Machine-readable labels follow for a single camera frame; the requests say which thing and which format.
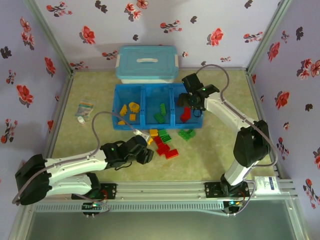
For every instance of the small white bottle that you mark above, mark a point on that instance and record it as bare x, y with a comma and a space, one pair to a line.
81, 120

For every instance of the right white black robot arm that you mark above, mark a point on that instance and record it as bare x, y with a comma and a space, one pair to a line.
225, 110

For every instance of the small yellow lego piece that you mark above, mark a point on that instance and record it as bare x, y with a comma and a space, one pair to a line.
121, 122

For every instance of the yellow round lego piece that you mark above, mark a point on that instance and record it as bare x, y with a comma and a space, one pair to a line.
132, 104

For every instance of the aluminium frame leg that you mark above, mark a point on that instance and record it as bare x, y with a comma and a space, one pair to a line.
297, 220
21, 225

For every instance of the wide aluminium base rail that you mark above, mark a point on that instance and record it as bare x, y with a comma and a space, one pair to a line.
160, 191

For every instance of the red stepped lego brick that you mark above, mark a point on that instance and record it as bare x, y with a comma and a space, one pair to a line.
185, 115

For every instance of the aluminium side rail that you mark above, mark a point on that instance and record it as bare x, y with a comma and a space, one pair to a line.
53, 125
252, 85

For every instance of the yellow stepped lego brick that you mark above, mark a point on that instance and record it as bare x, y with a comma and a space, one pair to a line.
123, 110

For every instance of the clear plastic zip bag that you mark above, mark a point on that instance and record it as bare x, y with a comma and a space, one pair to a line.
85, 108

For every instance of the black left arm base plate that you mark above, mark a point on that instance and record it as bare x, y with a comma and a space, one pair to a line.
111, 191

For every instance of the white paper packet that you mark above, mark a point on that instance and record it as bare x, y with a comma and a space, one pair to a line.
266, 185

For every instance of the green lego plate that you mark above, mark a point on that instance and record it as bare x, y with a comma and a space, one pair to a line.
183, 135

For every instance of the long green lego brick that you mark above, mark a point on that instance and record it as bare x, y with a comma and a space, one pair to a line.
163, 109

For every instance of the yellow square lego brick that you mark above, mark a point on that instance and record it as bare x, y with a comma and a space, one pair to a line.
132, 117

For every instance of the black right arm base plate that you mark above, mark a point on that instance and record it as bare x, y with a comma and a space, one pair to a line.
212, 191

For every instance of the blue three-compartment bin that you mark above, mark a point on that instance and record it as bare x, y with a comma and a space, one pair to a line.
152, 95

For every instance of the light blue lidded storage box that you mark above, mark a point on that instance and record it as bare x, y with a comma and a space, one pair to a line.
147, 67

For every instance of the aluminium frame post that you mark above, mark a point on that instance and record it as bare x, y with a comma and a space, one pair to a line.
51, 37
268, 37

